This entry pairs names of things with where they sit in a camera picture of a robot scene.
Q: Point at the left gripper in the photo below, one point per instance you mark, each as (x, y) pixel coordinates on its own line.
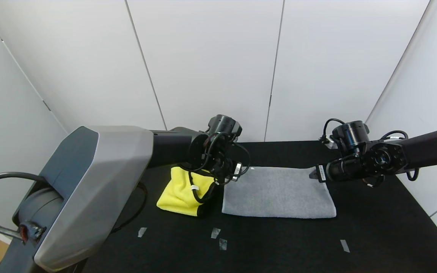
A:
(236, 170)

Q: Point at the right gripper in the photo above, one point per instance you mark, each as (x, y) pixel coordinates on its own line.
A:
(321, 172)

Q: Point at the grey towel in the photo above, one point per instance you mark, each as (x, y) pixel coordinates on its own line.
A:
(279, 193)

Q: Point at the yellow microfiber towel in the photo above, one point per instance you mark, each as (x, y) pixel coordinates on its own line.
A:
(180, 193)

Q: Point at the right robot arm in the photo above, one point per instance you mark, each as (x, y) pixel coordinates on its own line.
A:
(423, 149)

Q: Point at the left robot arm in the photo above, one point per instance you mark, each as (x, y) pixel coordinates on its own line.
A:
(89, 189)

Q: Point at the grey tape piece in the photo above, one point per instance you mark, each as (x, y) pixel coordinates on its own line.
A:
(142, 232)
(215, 232)
(223, 243)
(345, 245)

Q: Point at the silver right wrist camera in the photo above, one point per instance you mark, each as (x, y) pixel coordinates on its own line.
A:
(329, 143)

